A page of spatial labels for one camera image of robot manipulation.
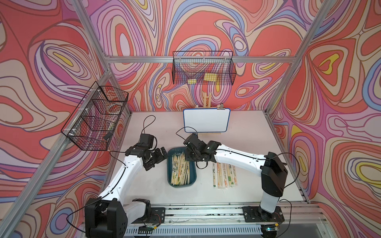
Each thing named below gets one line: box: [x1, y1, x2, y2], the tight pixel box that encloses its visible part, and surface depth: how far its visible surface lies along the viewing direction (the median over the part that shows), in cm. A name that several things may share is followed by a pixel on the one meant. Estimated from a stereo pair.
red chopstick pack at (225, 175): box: [222, 163, 229, 190], surface depth 88 cm
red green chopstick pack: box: [216, 162, 224, 189], surface depth 88 cm
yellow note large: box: [203, 72, 218, 82], surface depth 92 cm
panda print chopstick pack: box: [229, 164, 236, 187], surface depth 87 cm
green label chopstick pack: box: [226, 163, 232, 188], surface depth 87 cm
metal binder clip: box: [216, 103, 226, 110], surface depth 90 cm
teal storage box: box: [166, 146, 197, 188], surface depth 88 cm
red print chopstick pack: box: [232, 164, 238, 186], surface depth 88 cm
